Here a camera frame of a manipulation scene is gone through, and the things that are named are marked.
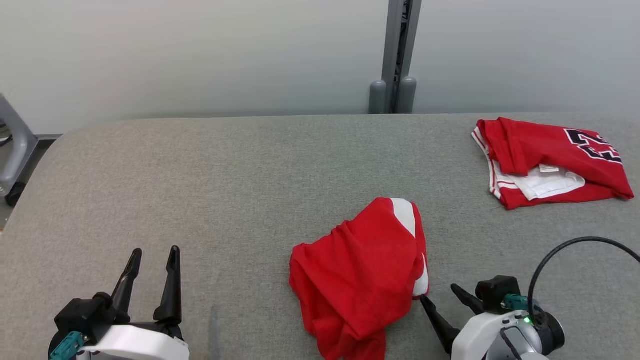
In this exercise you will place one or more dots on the grey cylinder post foot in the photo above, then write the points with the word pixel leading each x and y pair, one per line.
pixel 407 95
pixel 378 97

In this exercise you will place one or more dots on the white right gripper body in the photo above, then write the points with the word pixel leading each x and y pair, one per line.
pixel 482 340

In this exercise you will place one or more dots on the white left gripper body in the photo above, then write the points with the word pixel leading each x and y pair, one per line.
pixel 135 345

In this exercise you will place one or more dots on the grey vertical post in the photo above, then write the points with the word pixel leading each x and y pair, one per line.
pixel 400 45

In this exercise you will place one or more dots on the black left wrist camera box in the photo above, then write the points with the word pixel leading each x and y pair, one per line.
pixel 82 315

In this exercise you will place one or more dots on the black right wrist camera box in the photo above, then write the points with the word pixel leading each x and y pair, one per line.
pixel 495 292

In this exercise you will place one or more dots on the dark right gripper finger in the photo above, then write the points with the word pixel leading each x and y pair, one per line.
pixel 442 330
pixel 469 300

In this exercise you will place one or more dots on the red white numbered jersey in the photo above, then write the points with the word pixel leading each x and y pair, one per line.
pixel 540 145

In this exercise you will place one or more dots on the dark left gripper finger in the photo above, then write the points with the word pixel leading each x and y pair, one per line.
pixel 127 290
pixel 171 295

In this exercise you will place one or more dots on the red shorts with white stripe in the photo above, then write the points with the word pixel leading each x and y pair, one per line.
pixel 355 270

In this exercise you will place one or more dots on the grey fabric sofa seat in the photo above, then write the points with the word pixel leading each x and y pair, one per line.
pixel 200 200

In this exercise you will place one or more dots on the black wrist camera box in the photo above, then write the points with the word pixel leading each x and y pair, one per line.
pixel 495 292
pixel 82 315

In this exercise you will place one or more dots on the grey metal frame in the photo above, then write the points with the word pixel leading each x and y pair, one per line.
pixel 20 150

